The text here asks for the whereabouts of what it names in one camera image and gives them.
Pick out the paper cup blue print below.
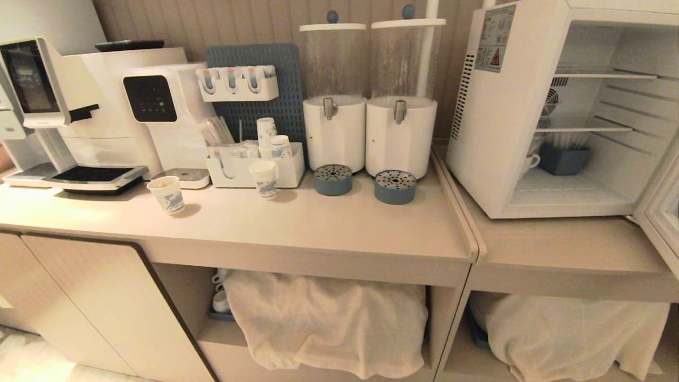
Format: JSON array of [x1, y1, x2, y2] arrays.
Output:
[[248, 160, 280, 201], [146, 176, 186, 216], [271, 135, 293, 160]]

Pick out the white mini fridge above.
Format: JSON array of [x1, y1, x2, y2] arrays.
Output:
[[446, 0, 679, 220]]

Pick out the blue tray in fridge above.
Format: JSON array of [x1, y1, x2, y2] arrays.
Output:
[[538, 142, 592, 176]]

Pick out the beige cabinet door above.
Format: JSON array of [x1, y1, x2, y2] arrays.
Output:
[[21, 234, 219, 382]]

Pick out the white mini fridge door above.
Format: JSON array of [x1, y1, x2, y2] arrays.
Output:
[[633, 154, 679, 282]]

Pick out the blue round drip tray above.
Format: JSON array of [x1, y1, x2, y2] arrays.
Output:
[[314, 164, 353, 196], [374, 170, 417, 205]]

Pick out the white condiment organizer box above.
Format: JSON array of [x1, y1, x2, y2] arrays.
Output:
[[205, 142, 306, 189]]

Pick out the clear beverage dispenser white base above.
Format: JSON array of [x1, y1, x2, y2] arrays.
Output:
[[299, 11, 368, 172], [365, 5, 447, 180]]

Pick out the stack of paper cups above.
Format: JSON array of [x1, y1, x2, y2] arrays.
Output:
[[256, 117, 278, 160]]

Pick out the blue pegboard panel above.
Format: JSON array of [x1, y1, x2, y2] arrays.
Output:
[[205, 43, 307, 155]]

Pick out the white cloth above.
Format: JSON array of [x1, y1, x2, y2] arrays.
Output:
[[223, 270, 429, 380], [469, 293, 671, 382]]

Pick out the bundle of clear straws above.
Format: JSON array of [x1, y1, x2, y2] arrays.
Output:
[[198, 116, 235, 146]]

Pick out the white ceramic cups on tray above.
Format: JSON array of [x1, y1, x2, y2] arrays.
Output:
[[207, 268, 235, 322]]

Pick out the white water dispenser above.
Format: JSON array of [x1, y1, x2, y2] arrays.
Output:
[[123, 62, 218, 190]]

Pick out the black tray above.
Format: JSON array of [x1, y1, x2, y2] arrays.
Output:
[[95, 40, 165, 53]]

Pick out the white coffee machine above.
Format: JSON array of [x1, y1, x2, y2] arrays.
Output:
[[0, 37, 188, 193]]

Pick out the white wall-mounted sachet holder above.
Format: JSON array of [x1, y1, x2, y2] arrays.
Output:
[[196, 65, 280, 102]]

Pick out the wire fridge shelf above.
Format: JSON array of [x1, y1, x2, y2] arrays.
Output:
[[536, 116, 634, 133], [554, 63, 658, 81]]

